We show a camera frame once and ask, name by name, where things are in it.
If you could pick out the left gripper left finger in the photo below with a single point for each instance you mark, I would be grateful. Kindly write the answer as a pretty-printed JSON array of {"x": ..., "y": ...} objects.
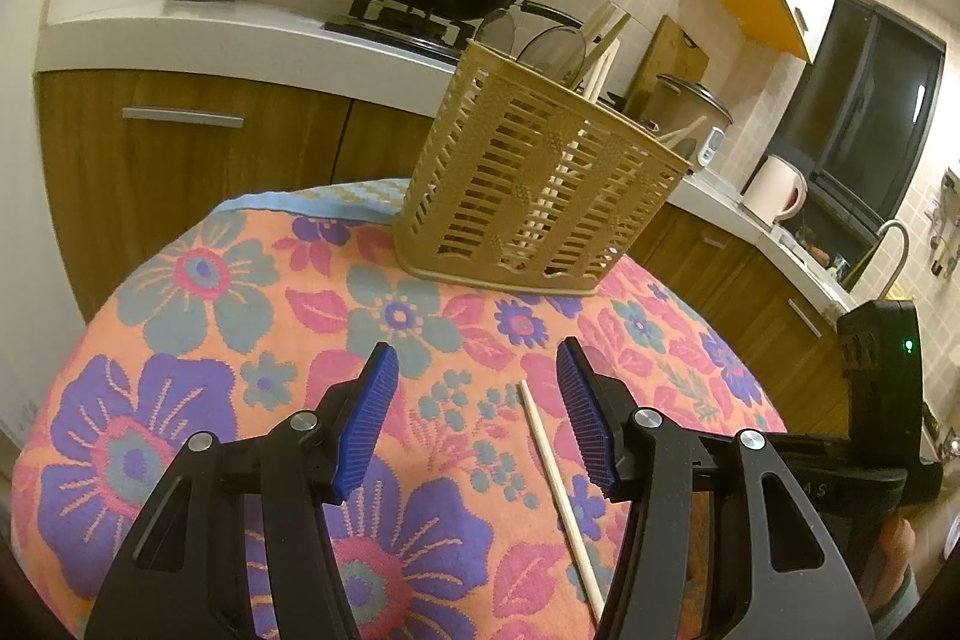
[{"x": 182, "y": 572}]

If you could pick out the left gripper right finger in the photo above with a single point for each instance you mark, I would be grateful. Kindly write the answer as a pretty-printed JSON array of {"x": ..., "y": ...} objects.
[{"x": 774, "y": 570}]

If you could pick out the wooden chopstick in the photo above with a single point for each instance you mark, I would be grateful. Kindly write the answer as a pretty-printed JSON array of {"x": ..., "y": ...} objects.
[
  {"x": 599, "y": 32},
  {"x": 594, "y": 597},
  {"x": 595, "y": 79}
]

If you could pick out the right hand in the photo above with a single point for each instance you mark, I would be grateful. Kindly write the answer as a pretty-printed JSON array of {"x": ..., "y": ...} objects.
[{"x": 890, "y": 562}]

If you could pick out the floral pink table cloth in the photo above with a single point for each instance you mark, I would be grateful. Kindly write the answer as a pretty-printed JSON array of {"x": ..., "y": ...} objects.
[{"x": 475, "y": 511}]

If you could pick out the dark window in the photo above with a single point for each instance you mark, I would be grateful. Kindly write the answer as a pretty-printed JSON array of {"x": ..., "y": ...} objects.
[{"x": 859, "y": 118}]

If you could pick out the beige rice cooker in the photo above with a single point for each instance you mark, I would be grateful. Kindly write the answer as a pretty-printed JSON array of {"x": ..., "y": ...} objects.
[{"x": 685, "y": 117}]

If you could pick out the wooden base cabinets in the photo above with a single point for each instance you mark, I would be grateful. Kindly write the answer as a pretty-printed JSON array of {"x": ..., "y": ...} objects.
[{"x": 133, "y": 158}]

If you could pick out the tan plastic utensil basket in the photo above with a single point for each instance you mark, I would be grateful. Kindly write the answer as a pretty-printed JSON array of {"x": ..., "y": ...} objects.
[{"x": 524, "y": 186}]

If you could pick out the wooden cutting board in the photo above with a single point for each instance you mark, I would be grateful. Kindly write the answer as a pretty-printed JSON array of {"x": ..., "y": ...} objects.
[{"x": 671, "y": 51}]

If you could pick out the black gas stove top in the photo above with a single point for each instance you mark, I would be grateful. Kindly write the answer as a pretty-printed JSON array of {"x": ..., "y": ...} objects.
[{"x": 405, "y": 28}]

